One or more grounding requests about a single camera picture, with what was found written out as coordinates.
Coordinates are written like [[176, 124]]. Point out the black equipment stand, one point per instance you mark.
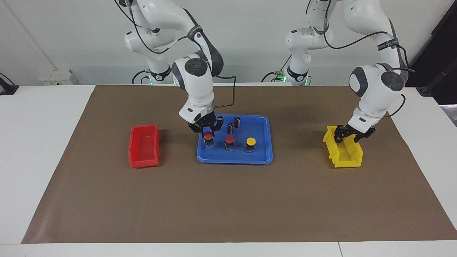
[[442, 53]]

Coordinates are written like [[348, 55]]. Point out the blue plastic tray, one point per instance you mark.
[[262, 132]]

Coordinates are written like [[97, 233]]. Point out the yellow plastic bin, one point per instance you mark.
[[348, 164]]

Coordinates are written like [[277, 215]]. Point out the white box with yellow label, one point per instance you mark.
[[57, 76]]

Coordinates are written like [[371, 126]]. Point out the black clamp mount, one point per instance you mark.
[[7, 88]]

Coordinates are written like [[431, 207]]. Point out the yellow push button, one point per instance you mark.
[[251, 141]]

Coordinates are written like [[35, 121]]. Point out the black cylinder part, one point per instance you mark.
[[237, 121], [230, 128]]

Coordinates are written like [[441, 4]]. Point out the red push button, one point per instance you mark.
[[208, 136], [229, 139]]

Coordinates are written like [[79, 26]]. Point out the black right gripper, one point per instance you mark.
[[205, 121]]

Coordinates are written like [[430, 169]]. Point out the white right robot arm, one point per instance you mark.
[[196, 85]]

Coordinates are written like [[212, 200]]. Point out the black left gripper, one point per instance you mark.
[[358, 131]]

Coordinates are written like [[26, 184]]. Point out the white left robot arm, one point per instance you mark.
[[375, 92]]

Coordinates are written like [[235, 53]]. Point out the brown paper table mat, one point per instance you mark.
[[228, 200]]

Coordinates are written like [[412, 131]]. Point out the red plastic bin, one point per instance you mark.
[[142, 157]]

